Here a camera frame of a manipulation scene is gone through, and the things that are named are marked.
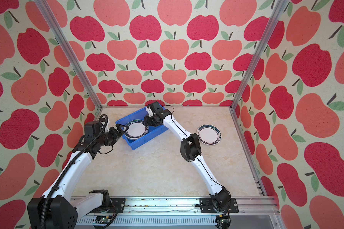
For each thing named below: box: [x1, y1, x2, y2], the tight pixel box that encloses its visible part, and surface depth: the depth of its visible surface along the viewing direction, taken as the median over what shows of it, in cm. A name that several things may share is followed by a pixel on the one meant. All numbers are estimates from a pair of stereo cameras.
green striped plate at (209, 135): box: [196, 124, 222, 146], surface depth 106 cm
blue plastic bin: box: [115, 106, 169, 150], surface depth 103 cm
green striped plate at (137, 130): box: [123, 119, 150, 140], surface depth 105 cm
